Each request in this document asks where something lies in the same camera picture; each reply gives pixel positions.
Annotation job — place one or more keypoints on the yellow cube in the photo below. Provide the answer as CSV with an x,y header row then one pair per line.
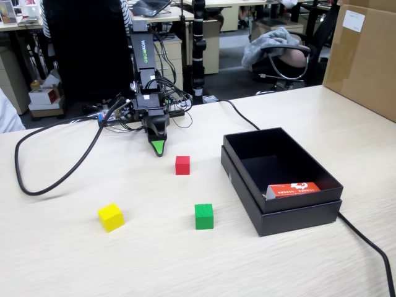
x,y
110,218

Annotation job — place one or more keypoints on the person in striped shirt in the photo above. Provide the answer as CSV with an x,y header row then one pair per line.
x,y
126,18

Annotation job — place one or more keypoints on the grey fleece blanket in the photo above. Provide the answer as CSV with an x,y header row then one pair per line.
x,y
266,46

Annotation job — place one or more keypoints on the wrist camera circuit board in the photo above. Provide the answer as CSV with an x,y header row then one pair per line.
x,y
124,108

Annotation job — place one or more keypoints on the white box red side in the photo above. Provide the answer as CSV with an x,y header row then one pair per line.
x,y
40,96

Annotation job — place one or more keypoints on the green cube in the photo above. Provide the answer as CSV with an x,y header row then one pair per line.
x,y
204,217

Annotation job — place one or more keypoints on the white paper label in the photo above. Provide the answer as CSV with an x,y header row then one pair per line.
x,y
353,21

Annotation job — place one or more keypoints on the light wooden office desk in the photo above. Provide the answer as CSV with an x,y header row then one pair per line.
x,y
28,27
173,15

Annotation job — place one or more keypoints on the black cardboard box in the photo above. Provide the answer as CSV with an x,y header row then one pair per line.
x,y
294,219

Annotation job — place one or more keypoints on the orange red carton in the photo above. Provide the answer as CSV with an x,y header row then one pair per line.
x,y
297,190

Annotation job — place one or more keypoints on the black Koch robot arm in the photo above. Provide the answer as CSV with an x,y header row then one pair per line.
x,y
144,46

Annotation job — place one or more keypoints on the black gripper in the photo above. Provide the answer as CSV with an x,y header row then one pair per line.
x,y
148,103

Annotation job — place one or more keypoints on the flat white cardboard box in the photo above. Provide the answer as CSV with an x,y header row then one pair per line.
x,y
46,111

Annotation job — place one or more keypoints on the standing picture frame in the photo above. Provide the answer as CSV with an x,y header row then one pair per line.
x,y
7,12

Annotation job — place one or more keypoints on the black jointed pole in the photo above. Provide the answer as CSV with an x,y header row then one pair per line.
x,y
198,46

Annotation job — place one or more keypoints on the controller board on black plate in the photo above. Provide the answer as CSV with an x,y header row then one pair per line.
x,y
176,113

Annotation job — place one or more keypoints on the large brown cardboard box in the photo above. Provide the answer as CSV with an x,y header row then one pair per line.
x,y
362,62

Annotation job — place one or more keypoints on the black laptop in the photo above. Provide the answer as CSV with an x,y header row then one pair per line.
x,y
151,6

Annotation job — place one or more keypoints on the beige drawer cabinet with lock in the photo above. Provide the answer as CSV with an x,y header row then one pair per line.
x,y
173,52

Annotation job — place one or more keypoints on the office chair with grey cloth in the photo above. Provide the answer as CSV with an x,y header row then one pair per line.
x,y
318,46

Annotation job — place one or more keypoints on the black mesh office chair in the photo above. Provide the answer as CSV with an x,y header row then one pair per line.
x,y
86,46

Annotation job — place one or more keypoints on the red cube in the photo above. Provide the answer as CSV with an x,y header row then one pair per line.
x,y
182,165

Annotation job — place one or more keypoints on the person in white shirt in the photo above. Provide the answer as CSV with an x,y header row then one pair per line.
x,y
9,114

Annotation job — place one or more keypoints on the bare person limb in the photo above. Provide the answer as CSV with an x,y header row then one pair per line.
x,y
294,57

